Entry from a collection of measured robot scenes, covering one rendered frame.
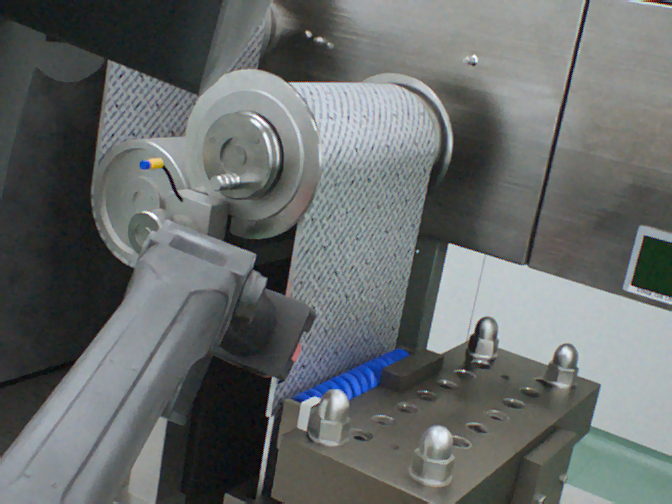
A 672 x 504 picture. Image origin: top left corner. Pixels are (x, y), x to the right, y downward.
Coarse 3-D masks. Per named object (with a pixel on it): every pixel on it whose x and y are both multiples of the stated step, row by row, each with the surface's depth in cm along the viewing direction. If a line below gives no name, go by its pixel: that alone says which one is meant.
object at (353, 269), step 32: (320, 224) 90; (352, 224) 95; (384, 224) 101; (416, 224) 107; (320, 256) 92; (352, 256) 97; (384, 256) 103; (288, 288) 89; (320, 288) 93; (352, 288) 99; (384, 288) 105; (320, 320) 95; (352, 320) 101; (384, 320) 107; (320, 352) 97; (352, 352) 103; (384, 352) 110; (288, 384) 93
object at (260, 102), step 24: (240, 96) 88; (264, 96) 87; (288, 120) 86; (432, 120) 107; (288, 144) 86; (288, 168) 86; (216, 192) 91; (288, 192) 87; (240, 216) 90; (264, 216) 88
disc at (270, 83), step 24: (240, 72) 88; (264, 72) 87; (216, 96) 90; (288, 96) 86; (192, 120) 91; (312, 120) 85; (192, 144) 92; (312, 144) 85; (192, 168) 92; (312, 168) 85; (312, 192) 86; (288, 216) 87
